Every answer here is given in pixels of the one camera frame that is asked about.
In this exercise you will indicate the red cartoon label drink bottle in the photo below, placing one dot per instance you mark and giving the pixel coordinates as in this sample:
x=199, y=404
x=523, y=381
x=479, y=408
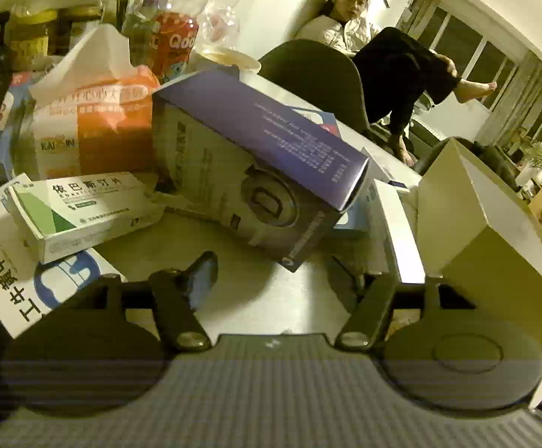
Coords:
x=177, y=42

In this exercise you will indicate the blue and white packet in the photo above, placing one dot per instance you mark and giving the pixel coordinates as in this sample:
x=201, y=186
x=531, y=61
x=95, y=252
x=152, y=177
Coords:
x=9, y=116

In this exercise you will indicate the green label bottle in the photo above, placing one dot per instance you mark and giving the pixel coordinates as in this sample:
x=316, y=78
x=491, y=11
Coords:
x=138, y=32

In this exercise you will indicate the white marble desktop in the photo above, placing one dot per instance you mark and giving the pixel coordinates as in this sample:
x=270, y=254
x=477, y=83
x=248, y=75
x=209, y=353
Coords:
x=252, y=298

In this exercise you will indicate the white bowl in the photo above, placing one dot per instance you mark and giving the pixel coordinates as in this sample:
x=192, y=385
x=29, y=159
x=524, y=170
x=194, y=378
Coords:
x=233, y=58

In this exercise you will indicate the green and white medicine box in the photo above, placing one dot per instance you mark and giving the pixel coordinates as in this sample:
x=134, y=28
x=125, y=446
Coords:
x=89, y=214

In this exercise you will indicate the window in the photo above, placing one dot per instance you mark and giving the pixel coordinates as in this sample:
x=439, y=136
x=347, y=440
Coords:
x=462, y=42

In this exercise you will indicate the white and blue small box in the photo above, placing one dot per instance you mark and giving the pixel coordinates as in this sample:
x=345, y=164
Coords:
x=320, y=121
x=359, y=214

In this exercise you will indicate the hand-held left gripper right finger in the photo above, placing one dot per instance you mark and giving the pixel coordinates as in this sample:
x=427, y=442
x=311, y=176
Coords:
x=345, y=284

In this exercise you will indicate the orange and white tissue pack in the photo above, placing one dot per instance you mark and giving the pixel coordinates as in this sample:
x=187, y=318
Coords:
x=107, y=135

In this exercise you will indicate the patterned curtain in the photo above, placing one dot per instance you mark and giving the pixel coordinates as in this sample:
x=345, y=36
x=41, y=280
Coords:
x=420, y=4

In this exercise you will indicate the long white box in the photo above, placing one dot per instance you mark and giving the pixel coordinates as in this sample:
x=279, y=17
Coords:
x=399, y=233

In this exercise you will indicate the purple product box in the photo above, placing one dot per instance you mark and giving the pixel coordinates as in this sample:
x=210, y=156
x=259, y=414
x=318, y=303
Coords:
x=252, y=121

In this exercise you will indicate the yellow lid glass jar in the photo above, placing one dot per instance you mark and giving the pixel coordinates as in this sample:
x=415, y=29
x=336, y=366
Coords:
x=79, y=28
x=30, y=42

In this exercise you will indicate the dark shell chair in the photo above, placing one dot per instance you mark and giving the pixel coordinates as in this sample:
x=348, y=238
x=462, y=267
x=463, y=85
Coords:
x=317, y=74

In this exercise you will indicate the beige cardboard box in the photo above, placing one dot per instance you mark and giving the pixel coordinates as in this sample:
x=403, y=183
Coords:
x=485, y=280

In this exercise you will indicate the empty clear plastic bottle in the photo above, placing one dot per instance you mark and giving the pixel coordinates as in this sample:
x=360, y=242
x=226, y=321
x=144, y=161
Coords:
x=224, y=18

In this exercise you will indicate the wooden low cabinet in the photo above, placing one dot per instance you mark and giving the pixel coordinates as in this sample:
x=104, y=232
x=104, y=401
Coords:
x=539, y=205

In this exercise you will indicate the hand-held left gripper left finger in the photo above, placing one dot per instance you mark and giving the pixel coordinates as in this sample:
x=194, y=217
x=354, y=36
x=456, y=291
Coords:
x=203, y=280

